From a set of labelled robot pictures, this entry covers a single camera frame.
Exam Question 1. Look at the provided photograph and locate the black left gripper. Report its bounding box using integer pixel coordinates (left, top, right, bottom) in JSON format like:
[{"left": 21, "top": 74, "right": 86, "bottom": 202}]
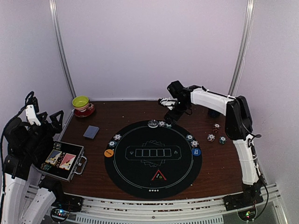
[{"left": 22, "top": 110, "right": 63, "bottom": 155}]

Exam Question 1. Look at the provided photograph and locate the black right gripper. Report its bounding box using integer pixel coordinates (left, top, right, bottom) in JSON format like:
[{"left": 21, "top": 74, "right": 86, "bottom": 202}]
[{"left": 165, "top": 99, "right": 190, "bottom": 124}]

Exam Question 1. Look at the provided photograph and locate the clear round dealer button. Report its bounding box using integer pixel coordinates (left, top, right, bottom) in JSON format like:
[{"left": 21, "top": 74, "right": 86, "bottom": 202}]
[{"left": 148, "top": 119, "right": 159, "bottom": 128}]

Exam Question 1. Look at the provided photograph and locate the blue round blind button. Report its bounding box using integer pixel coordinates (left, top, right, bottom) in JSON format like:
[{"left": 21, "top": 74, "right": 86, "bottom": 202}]
[{"left": 192, "top": 148, "right": 201, "bottom": 156}]

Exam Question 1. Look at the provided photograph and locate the blue white poker chip stack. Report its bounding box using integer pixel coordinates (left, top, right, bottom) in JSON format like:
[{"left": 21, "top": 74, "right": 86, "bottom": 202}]
[{"left": 207, "top": 134, "right": 215, "bottom": 142}]

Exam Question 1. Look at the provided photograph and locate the red black triangle marker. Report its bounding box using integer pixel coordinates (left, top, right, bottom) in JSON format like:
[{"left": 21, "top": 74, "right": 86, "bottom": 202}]
[{"left": 151, "top": 169, "right": 167, "bottom": 181}]

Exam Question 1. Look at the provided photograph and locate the green poker chip stack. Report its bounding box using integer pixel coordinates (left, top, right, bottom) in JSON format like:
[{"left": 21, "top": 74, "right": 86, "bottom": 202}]
[{"left": 219, "top": 136, "right": 227, "bottom": 144}]

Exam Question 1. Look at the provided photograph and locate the orange round blind button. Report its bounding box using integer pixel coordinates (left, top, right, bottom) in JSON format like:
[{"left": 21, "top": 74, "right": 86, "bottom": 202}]
[{"left": 104, "top": 149, "right": 114, "bottom": 158}]

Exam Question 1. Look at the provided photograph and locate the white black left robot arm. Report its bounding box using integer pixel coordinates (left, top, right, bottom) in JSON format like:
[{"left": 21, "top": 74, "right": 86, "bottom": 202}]
[{"left": 0, "top": 105, "right": 85, "bottom": 224}]

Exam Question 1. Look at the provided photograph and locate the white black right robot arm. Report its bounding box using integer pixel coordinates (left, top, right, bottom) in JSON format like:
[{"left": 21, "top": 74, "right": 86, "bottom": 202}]
[{"left": 158, "top": 81, "right": 263, "bottom": 206}]

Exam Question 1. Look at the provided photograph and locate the green bowl on red saucer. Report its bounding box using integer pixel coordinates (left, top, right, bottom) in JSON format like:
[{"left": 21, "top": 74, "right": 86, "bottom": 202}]
[{"left": 72, "top": 96, "right": 95, "bottom": 118}]

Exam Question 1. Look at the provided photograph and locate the blue card box in case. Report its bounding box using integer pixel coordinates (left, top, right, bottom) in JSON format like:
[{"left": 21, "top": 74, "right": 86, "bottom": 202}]
[{"left": 45, "top": 149, "right": 62, "bottom": 166}]

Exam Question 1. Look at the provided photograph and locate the aluminium poker case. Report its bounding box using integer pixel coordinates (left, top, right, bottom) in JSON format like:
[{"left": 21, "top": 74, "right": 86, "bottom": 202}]
[{"left": 37, "top": 141, "right": 87, "bottom": 182}]

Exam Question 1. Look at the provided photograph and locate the red card box in case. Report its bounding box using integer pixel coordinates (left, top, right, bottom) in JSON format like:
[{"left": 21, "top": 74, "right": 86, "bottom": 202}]
[{"left": 59, "top": 153, "right": 76, "bottom": 170}]

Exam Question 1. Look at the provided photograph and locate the blue playing card deck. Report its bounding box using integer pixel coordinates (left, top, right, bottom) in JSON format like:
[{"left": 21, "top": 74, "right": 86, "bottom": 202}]
[{"left": 83, "top": 126, "right": 100, "bottom": 139}]

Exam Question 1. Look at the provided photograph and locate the dark blue enamel mug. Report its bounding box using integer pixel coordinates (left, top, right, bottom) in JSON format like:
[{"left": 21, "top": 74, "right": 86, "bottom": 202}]
[{"left": 208, "top": 110, "right": 220, "bottom": 118}]

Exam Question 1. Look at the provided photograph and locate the round black poker mat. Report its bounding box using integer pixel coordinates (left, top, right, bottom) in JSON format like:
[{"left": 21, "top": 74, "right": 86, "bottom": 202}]
[{"left": 104, "top": 120, "right": 203, "bottom": 199}]

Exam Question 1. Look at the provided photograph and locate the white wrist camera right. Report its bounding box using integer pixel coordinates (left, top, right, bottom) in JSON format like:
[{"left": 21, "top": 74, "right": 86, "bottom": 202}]
[{"left": 158, "top": 98, "right": 177, "bottom": 110}]

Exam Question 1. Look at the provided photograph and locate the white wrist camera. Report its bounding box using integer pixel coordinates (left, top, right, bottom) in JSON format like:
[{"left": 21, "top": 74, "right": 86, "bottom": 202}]
[
  {"left": 25, "top": 97, "right": 41, "bottom": 126},
  {"left": 158, "top": 98, "right": 177, "bottom": 110}
]

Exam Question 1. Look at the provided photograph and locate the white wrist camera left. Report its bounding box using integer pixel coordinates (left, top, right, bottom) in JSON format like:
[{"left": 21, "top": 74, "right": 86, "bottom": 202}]
[{"left": 25, "top": 97, "right": 41, "bottom": 126}]

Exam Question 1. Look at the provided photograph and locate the aluminium front rail frame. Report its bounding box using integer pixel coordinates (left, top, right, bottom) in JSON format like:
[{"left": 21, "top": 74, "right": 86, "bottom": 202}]
[{"left": 42, "top": 184, "right": 289, "bottom": 224}]

